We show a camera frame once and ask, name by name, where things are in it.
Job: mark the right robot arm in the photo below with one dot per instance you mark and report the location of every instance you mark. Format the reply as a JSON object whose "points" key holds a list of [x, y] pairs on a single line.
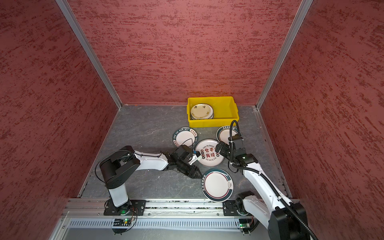
{"points": [[284, 219]]}

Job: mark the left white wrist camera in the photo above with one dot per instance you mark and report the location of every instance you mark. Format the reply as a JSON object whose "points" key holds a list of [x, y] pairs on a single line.
{"points": [[195, 158]]}

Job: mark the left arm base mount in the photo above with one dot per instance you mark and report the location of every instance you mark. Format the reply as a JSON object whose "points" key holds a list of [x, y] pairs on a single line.
{"points": [[131, 208]]}

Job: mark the right aluminium corner post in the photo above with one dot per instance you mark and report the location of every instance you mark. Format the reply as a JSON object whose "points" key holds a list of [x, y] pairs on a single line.
{"points": [[290, 37]]}

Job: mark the green red rim plate front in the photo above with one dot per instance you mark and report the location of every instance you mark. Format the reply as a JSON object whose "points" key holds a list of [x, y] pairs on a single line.
{"points": [[217, 185]]}

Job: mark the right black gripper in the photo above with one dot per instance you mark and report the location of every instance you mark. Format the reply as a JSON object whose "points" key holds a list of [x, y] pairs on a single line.
{"points": [[222, 152]]}

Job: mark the aluminium corner post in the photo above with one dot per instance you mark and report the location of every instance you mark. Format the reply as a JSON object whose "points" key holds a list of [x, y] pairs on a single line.
{"points": [[290, 37], [78, 31]]}

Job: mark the cream plate floral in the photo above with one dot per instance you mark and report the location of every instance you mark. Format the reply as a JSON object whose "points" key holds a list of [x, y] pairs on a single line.
{"points": [[201, 112]]}

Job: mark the left circuit board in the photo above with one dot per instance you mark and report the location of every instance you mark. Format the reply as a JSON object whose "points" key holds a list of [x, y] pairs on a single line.
{"points": [[122, 223]]}

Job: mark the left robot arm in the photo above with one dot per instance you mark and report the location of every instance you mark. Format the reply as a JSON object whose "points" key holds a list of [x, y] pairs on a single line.
{"points": [[118, 167]]}

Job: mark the aluminium mounting rail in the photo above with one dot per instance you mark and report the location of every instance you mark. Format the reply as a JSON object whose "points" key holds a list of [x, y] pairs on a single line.
{"points": [[153, 208]]}

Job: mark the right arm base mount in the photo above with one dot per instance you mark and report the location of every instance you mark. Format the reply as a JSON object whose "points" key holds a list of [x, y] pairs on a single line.
{"points": [[235, 207]]}

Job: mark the left aluminium corner post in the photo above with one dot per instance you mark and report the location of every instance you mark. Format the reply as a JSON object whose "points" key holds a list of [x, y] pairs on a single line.
{"points": [[78, 31]]}

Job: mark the green red rim plate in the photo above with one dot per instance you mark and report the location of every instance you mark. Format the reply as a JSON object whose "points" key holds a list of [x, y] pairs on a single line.
{"points": [[223, 134], [217, 185]]}

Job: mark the white plate red Chinese characters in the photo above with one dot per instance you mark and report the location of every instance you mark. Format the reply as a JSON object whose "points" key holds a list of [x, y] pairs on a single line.
{"points": [[209, 156]]}

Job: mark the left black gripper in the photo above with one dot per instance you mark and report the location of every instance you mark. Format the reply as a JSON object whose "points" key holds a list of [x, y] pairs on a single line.
{"points": [[195, 172]]}

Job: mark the circuit board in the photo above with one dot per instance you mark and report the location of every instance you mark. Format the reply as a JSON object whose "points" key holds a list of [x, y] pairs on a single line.
{"points": [[122, 223], [246, 223]]}

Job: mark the green rim Hao Wei plate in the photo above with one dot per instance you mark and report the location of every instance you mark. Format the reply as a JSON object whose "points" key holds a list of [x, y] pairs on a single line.
{"points": [[185, 136]]}

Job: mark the right circuit board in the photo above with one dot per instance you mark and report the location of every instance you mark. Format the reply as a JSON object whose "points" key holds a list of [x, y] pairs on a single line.
{"points": [[246, 223]]}

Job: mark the yellow plastic bin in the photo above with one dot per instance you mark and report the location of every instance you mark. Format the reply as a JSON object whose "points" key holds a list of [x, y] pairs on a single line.
{"points": [[225, 110]]}

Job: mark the green red rim plate right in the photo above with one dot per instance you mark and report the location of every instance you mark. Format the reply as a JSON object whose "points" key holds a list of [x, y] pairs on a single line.
{"points": [[223, 134]]}

